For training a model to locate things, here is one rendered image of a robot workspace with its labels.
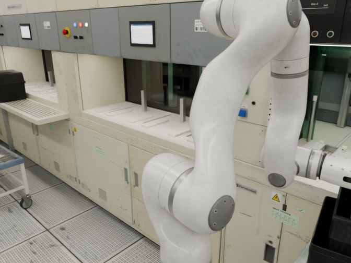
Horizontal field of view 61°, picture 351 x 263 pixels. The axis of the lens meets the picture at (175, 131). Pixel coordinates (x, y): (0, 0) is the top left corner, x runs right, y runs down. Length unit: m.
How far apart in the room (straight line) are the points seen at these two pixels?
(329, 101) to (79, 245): 1.94
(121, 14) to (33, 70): 2.18
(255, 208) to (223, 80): 0.97
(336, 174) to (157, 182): 0.47
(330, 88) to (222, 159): 1.60
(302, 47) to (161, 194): 0.46
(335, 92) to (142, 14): 1.26
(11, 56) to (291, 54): 3.29
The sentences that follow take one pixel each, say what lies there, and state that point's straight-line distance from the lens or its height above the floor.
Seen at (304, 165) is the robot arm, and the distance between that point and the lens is 0.88.
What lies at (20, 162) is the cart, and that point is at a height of 0.44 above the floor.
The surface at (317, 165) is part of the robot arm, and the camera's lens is 0.88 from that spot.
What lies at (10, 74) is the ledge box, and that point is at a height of 1.05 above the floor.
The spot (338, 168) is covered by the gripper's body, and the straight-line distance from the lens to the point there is 0.87.
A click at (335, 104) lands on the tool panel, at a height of 1.00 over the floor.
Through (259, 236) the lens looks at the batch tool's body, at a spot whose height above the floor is 0.52.
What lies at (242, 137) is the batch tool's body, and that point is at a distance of 1.37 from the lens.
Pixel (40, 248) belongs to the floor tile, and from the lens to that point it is 2.42.
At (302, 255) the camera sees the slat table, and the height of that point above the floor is 0.76.
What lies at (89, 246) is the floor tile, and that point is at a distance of 2.32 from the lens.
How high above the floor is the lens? 1.46
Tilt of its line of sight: 19 degrees down
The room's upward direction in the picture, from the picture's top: straight up
